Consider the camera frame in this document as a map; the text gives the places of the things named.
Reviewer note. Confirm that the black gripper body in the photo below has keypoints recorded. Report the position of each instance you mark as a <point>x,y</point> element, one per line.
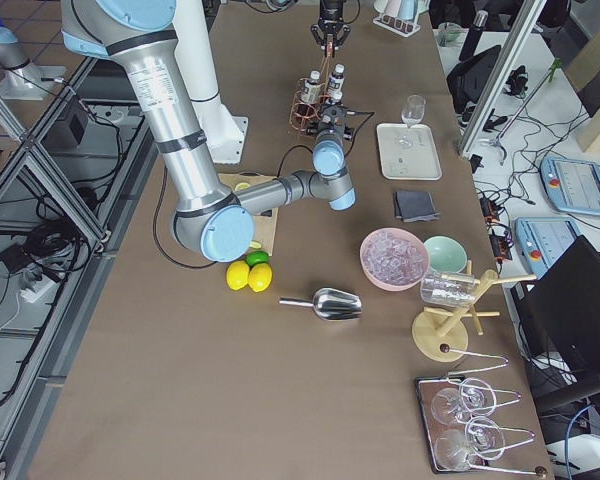
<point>331,11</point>
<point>333,114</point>

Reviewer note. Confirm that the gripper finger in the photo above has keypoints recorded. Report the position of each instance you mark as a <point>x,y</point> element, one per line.
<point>320,36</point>
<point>340,33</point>

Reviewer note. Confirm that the copper wire bottle basket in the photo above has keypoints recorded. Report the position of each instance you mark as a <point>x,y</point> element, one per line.
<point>301,115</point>

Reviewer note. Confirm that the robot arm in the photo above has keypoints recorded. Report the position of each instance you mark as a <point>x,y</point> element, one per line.
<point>163,46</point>
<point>331,10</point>

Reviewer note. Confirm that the pink plastic cup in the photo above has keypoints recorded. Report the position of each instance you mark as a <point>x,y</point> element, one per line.
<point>392,8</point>

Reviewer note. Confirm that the white cup rack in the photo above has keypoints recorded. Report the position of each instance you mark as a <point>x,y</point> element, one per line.
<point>396,25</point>

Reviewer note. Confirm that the blue plastic cup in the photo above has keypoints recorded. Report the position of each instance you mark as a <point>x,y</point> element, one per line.
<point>408,9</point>

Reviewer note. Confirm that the clear wine glass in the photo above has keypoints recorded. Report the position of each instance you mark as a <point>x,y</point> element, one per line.
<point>412,114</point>

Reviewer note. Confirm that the cream serving tray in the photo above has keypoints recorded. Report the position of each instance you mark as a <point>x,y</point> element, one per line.
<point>408,153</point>

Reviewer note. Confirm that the yellow lemon half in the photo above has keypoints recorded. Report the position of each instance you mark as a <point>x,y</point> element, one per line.
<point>242,186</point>

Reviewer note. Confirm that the grey folded cloth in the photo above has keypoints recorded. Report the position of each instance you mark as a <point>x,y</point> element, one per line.
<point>412,206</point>

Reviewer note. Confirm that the wooden cutting board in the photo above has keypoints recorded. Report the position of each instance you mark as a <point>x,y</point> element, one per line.
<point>265,225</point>

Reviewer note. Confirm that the black thermos bottle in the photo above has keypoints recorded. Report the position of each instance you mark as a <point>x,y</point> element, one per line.
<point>473,35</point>

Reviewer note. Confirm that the pink bowl of ice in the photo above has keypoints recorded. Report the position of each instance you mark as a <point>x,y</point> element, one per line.
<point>393,259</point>

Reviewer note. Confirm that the green lime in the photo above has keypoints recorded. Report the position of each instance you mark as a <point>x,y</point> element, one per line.
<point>256,257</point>

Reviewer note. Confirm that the yellow lemon right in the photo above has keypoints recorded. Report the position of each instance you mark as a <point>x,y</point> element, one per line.
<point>260,277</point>

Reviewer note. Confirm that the green empty bowl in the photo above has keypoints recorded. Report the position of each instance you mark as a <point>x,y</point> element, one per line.
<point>446,254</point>

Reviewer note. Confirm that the yellow lemon left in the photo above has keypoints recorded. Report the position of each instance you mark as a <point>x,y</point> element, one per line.
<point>237,275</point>

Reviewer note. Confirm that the metal ice scoop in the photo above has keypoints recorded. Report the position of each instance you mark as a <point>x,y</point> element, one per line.
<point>330,304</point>

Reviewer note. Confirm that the clear glass mug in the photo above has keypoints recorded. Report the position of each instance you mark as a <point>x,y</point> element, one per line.
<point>448,289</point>

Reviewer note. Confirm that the blue teach pendant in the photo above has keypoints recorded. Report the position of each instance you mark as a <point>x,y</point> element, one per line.
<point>542,240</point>
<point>572,186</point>

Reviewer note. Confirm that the wooden cup tree stand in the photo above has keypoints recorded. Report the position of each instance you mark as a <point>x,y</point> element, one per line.
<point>438,331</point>

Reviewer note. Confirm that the black office chair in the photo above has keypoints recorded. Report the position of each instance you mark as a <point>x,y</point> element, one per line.
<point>562,309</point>

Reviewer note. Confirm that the black tray with glasses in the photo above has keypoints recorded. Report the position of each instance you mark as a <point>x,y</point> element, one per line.
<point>461,435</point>

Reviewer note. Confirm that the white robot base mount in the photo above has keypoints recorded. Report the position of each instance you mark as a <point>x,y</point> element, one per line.
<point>224,132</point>

